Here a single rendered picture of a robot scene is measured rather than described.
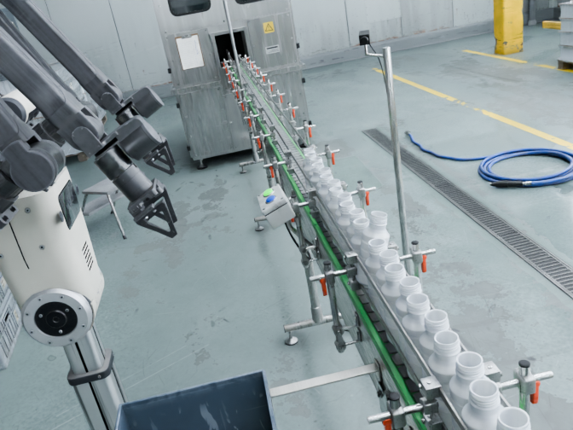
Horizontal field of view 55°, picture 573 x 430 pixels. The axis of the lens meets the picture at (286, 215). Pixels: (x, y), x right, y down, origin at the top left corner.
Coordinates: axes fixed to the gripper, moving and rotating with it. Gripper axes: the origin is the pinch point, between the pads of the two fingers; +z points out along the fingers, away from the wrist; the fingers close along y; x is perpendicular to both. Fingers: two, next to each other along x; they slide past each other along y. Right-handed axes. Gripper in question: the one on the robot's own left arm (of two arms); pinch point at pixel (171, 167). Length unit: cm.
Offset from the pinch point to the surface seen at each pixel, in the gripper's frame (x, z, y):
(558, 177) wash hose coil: -177, 215, 193
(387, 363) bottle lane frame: -17, 43, -68
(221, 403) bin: 17, 37, -54
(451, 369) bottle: -26, 34, -89
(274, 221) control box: -12.9, 30.8, -2.8
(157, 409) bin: 28, 29, -53
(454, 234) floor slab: -85, 177, 159
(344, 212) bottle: -30, 31, -29
